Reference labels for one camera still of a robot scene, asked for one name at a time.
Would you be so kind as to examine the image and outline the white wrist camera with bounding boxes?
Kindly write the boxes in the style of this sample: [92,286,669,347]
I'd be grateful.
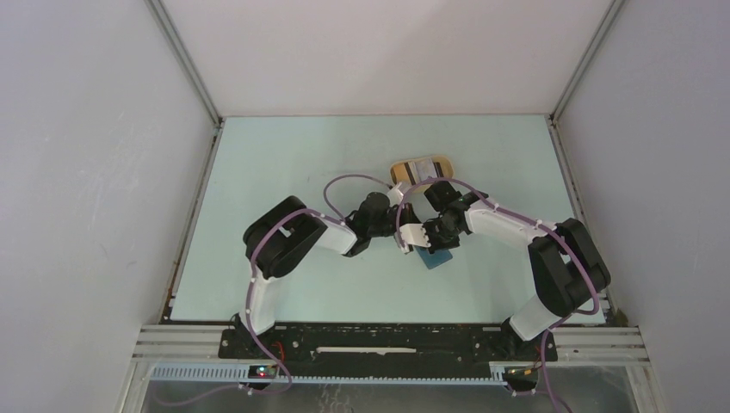
[395,224,431,254]
[386,182,411,207]

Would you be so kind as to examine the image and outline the aluminium frame rail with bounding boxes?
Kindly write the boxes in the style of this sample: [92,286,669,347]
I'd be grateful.
[133,323,649,366]

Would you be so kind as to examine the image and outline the orange card with black stripe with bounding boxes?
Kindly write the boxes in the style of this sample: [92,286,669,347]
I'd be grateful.
[391,163,415,184]

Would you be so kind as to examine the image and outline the stack of cards in tray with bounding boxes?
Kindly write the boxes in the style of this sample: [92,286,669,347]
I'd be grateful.
[410,158,449,182]

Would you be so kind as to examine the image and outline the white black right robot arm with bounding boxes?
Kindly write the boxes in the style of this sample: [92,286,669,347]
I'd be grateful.
[424,181,611,360]

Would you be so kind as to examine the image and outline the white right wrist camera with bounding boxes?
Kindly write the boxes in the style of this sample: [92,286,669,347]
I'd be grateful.
[395,224,431,254]

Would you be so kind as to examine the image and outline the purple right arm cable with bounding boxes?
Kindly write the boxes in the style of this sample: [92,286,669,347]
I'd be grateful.
[394,177,601,413]

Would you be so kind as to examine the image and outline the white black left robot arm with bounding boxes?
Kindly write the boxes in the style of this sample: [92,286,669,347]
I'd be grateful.
[238,192,422,359]

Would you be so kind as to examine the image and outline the grey cable duct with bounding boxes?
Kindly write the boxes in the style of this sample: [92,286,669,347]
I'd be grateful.
[149,362,538,385]

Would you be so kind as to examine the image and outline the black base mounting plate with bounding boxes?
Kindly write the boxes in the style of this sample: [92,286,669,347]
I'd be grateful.
[218,321,558,378]

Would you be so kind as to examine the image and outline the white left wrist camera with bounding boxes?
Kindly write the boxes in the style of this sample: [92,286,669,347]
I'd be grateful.
[386,182,411,207]

